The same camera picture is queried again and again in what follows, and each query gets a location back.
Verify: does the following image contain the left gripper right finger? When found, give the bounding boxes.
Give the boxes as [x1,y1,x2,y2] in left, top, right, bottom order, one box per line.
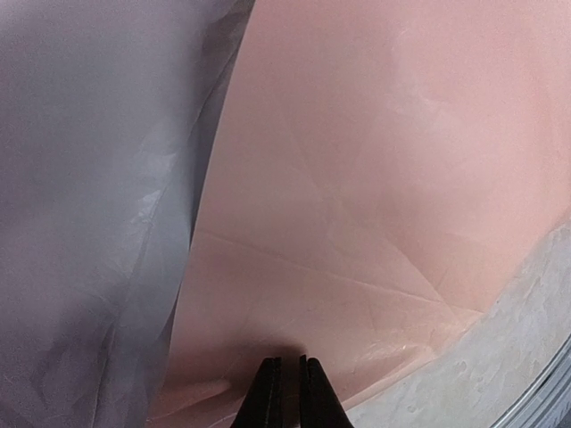
[299,355,351,428]

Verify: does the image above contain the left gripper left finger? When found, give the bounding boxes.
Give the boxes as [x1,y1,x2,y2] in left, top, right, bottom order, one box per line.
[233,358,283,428]

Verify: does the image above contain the pink wrapping paper sheet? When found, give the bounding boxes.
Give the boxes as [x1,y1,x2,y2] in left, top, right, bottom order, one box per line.
[0,0,571,428]

